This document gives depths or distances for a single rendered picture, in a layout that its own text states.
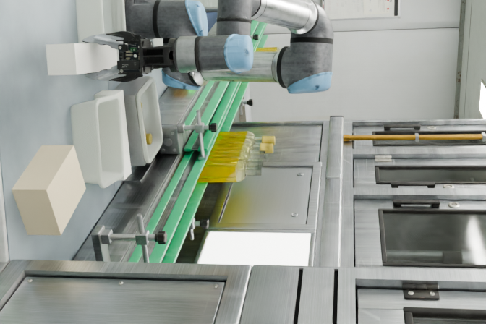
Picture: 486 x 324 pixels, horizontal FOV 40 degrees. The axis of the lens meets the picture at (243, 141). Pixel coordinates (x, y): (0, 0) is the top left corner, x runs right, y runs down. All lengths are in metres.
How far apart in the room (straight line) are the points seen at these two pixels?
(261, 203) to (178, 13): 0.68
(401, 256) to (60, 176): 1.03
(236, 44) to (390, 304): 0.57
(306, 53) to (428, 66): 6.59
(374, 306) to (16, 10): 0.91
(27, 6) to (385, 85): 7.08
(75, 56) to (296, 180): 1.17
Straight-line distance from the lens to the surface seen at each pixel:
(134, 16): 1.99
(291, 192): 2.24
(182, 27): 1.96
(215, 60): 1.33
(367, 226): 2.13
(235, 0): 1.44
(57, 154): 1.48
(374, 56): 8.21
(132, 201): 1.89
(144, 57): 1.36
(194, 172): 2.05
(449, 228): 2.15
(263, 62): 1.82
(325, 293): 1.19
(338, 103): 8.40
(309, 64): 1.75
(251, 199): 2.21
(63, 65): 1.36
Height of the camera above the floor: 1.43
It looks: 9 degrees down
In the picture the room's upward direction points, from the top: 90 degrees clockwise
